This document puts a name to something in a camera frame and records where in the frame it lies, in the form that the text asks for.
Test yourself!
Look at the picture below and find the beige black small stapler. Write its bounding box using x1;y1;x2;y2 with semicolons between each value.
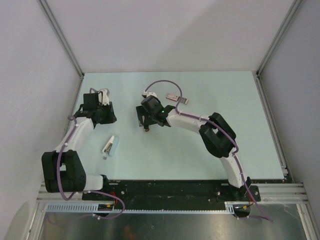
143;124;150;133

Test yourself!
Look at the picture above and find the red staple box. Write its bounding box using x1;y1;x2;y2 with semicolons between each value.
165;93;189;105

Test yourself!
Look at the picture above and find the light blue white stapler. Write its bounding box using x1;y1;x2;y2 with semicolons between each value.
102;135;120;157

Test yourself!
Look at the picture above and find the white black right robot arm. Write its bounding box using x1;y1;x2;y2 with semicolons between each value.
136;95;249;201

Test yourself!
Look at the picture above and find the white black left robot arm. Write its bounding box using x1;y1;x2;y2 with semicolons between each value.
41;88;117;200

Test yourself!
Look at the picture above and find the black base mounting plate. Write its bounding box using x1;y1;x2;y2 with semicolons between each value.
82;179;261;204

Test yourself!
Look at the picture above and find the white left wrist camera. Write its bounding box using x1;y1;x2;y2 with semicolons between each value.
98;88;110;106

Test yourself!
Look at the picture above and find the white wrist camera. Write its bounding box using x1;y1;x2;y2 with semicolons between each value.
98;88;110;106
142;91;157;98

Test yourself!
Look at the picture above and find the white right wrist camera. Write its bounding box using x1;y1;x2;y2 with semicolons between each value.
142;91;157;98

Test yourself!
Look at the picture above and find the white slotted cable duct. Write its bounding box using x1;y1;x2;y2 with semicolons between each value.
44;201;251;215

